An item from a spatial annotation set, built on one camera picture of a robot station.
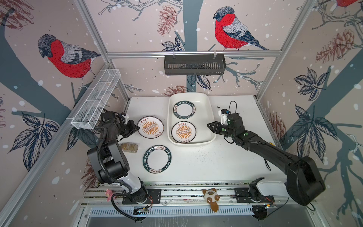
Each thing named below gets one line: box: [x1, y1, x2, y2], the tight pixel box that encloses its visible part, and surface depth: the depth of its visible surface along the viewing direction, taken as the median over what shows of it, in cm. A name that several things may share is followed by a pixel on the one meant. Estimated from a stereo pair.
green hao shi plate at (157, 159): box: [142, 144, 173, 175], surface depth 88 cm
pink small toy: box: [104, 188, 113, 202], surface depth 75 cm
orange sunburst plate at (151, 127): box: [137, 115, 165, 140], surface depth 94 cm
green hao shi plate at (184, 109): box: [172, 100, 197, 120], surface depth 113 cm
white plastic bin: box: [167, 92, 217, 147], surface depth 107 cm
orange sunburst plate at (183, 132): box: [171, 121, 197, 144], surface depth 100 cm
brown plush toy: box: [201, 187, 220, 213], surface depth 71 cm
